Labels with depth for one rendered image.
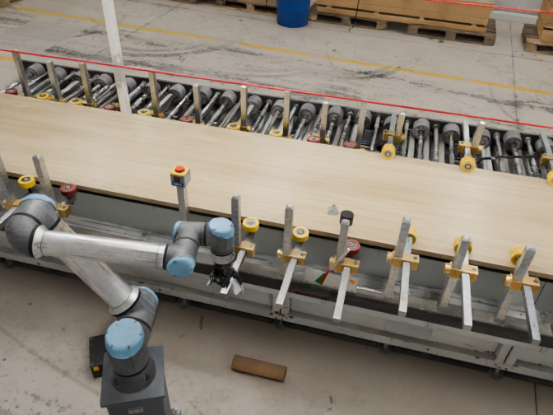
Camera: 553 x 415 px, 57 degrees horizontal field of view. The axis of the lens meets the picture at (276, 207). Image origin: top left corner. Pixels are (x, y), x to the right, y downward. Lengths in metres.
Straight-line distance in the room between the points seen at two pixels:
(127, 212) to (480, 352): 2.11
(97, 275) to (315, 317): 1.41
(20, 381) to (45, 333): 0.32
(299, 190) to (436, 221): 0.72
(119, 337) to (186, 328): 1.14
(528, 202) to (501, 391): 1.06
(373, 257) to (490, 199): 0.73
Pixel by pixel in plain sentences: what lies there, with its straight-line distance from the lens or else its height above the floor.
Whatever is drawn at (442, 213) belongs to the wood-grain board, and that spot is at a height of 0.90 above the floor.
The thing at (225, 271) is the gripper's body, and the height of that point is 1.08.
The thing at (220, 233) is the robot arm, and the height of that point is 1.30.
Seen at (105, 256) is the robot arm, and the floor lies 1.29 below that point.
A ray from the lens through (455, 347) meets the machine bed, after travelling 3.11.
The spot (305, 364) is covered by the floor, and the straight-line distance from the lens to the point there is 3.05.
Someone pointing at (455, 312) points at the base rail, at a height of 0.70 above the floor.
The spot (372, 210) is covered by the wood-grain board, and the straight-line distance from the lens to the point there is 2.64.
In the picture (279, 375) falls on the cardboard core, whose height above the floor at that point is 0.06.
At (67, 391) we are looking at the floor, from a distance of 3.12.
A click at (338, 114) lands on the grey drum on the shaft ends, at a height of 0.85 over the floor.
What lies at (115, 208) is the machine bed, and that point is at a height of 0.73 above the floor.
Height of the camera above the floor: 2.50
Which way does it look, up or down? 38 degrees down
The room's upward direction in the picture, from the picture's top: 2 degrees clockwise
